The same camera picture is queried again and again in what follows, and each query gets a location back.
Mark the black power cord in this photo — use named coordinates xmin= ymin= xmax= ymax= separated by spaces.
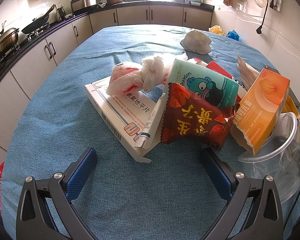
xmin=255 ymin=0 xmax=277 ymax=35

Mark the black frying pan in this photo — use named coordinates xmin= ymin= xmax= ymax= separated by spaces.
xmin=21 ymin=4 xmax=56 ymax=34

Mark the blue tablecloth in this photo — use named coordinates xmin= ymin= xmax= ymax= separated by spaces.
xmin=0 ymin=24 xmax=300 ymax=240

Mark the white medicine box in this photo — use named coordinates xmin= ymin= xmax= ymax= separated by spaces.
xmin=84 ymin=77 xmax=160 ymax=163

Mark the teal cartoon tissue pack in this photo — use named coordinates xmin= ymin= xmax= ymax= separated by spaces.
xmin=166 ymin=59 xmax=238 ymax=109

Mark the clear plastic cup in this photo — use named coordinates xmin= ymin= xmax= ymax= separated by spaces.
xmin=238 ymin=112 xmax=300 ymax=203

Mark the yellow plastic bowl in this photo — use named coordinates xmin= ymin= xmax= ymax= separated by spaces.
xmin=281 ymin=95 xmax=300 ymax=119

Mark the yellow plastic bag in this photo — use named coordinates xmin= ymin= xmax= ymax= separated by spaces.
xmin=209 ymin=25 xmax=224 ymax=36

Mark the dark red snack bag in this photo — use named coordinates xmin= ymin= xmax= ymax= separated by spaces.
xmin=161 ymin=82 xmax=235 ymax=148

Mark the lidded steel wok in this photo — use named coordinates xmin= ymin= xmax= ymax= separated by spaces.
xmin=0 ymin=21 xmax=19 ymax=59

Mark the red white torn carton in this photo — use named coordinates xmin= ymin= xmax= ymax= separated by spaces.
xmin=188 ymin=57 xmax=247 ymax=93

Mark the steel kettle on counter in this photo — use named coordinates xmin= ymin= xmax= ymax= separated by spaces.
xmin=56 ymin=7 xmax=66 ymax=22

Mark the blue plastic bag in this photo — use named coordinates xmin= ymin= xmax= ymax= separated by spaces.
xmin=226 ymin=30 xmax=240 ymax=41

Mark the orange ointment carton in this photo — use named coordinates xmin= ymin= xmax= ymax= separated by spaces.
xmin=230 ymin=68 xmax=290 ymax=155

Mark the white red plastic bag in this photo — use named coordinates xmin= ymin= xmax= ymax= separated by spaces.
xmin=106 ymin=54 xmax=175 ymax=96

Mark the white ointment tube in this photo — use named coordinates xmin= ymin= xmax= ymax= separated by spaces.
xmin=135 ymin=93 xmax=166 ymax=149

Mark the silver rice cooker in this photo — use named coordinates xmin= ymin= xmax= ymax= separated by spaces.
xmin=70 ymin=0 xmax=97 ymax=13

